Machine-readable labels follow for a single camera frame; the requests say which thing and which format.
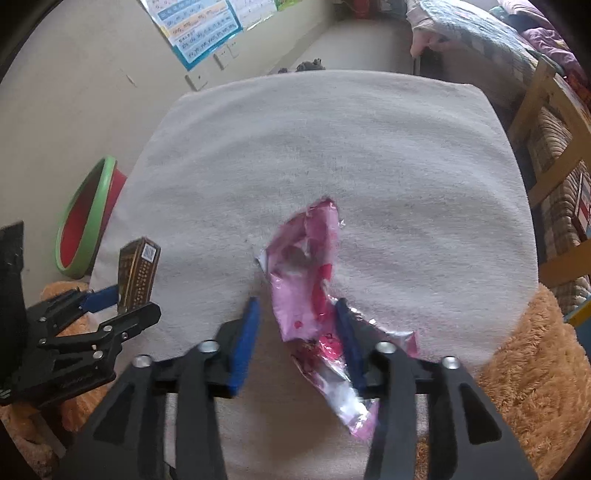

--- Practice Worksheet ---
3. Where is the dark brown cigarette box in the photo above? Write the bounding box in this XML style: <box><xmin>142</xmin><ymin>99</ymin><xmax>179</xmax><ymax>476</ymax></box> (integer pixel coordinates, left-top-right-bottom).
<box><xmin>117</xmin><ymin>237</ymin><xmax>161</xmax><ymax>314</ymax></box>

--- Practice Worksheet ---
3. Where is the pink foil wrapper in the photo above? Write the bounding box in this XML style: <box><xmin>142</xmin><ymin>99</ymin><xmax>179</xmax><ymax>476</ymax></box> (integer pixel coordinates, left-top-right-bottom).
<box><xmin>254</xmin><ymin>197</ymin><xmax>422</xmax><ymax>443</ymax></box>

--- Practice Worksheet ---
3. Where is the green red trash bin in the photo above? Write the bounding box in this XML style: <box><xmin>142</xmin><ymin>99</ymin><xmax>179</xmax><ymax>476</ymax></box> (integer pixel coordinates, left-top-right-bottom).
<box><xmin>54</xmin><ymin>156</ymin><xmax>127</xmax><ymax>279</ymax></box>

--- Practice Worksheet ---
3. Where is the orange plush blanket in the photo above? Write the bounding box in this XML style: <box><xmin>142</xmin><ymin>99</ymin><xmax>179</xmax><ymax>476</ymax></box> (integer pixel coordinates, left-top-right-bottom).
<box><xmin>1</xmin><ymin>284</ymin><xmax>590</xmax><ymax>479</ymax></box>

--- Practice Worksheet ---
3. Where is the white towel cloth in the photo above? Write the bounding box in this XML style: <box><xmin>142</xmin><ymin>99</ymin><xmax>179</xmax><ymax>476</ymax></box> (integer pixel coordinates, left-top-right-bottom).
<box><xmin>90</xmin><ymin>70</ymin><xmax>538</xmax><ymax>479</ymax></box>

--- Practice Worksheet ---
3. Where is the bed with plaid quilt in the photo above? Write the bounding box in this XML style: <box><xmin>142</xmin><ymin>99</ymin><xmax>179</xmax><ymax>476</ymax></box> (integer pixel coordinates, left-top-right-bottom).
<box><xmin>406</xmin><ymin>0</ymin><xmax>583</xmax><ymax>107</ymax></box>

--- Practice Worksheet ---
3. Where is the purple bedding pile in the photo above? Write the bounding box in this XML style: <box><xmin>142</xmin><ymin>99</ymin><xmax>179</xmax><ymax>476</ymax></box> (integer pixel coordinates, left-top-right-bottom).
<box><xmin>498</xmin><ymin>0</ymin><xmax>587</xmax><ymax>80</ymax></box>

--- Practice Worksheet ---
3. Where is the white wall socket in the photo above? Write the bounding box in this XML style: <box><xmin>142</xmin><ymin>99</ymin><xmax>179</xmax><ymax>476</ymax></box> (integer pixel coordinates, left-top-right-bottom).
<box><xmin>184</xmin><ymin>72</ymin><xmax>208</xmax><ymax>92</ymax></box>

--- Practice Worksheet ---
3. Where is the blue educational wall poster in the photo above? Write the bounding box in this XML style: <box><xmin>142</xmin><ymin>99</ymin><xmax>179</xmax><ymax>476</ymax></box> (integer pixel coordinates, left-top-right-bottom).
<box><xmin>140</xmin><ymin>0</ymin><xmax>242</xmax><ymax>71</ymax></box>

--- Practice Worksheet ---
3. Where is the white chart wall poster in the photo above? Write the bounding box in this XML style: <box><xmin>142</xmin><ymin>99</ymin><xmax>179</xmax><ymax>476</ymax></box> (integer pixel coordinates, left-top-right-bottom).
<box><xmin>229</xmin><ymin>0</ymin><xmax>277</xmax><ymax>31</ymax></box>

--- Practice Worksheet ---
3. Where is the green chart wall poster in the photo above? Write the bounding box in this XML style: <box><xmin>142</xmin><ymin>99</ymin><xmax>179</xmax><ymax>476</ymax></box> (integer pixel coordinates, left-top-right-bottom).
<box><xmin>274</xmin><ymin>0</ymin><xmax>301</xmax><ymax>11</ymax></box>

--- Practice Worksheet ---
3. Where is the wooden chair frame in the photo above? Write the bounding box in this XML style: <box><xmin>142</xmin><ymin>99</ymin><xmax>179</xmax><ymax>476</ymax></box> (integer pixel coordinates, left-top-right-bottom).
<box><xmin>508</xmin><ymin>59</ymin><xmax>590</xmax><ymax>290</ymax></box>

